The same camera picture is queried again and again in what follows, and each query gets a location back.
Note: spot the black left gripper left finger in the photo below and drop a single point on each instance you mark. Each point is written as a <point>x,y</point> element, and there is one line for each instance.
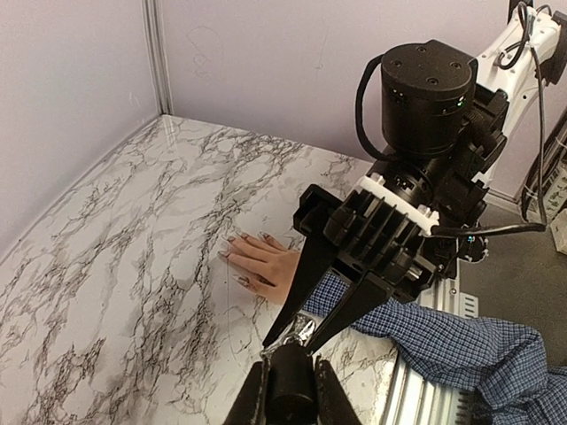
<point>249,407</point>

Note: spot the person's hand with long nails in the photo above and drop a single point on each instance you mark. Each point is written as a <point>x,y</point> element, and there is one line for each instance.
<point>264,265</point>

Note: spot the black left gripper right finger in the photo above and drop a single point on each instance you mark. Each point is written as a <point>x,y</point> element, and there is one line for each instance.
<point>334,407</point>

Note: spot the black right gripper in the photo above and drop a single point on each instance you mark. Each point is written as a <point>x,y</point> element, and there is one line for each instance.
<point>379,250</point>

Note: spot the black nail polish cap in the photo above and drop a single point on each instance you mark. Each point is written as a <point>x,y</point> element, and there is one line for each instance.
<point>291,397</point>

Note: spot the blue checkered sleeve forearm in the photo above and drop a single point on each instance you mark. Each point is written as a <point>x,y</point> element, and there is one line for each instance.
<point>504,364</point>

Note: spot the right aluminium corner post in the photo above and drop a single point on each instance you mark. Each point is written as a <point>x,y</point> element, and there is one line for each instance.
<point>155,40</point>

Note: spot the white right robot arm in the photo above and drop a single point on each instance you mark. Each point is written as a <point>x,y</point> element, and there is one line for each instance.
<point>436,121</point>

